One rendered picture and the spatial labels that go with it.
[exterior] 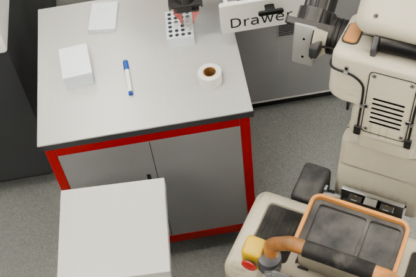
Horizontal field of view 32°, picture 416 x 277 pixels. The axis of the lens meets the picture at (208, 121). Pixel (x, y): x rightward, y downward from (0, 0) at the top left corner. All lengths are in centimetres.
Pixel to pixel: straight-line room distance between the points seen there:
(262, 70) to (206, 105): 79
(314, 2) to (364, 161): 44
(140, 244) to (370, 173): 61
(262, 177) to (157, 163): 72
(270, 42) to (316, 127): 45
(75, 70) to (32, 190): 91
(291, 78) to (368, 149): 114
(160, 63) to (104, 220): 56
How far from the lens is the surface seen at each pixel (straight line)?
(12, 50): 249
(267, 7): 214
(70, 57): 224
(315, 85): 299
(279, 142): 295
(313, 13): 166
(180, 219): 250
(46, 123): 215
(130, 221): 190
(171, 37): 224
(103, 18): 238
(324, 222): 169
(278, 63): 284
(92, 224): 192
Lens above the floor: 236
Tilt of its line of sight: 51 degrees down
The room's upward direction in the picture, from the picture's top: 8 degrees counter-clockwise
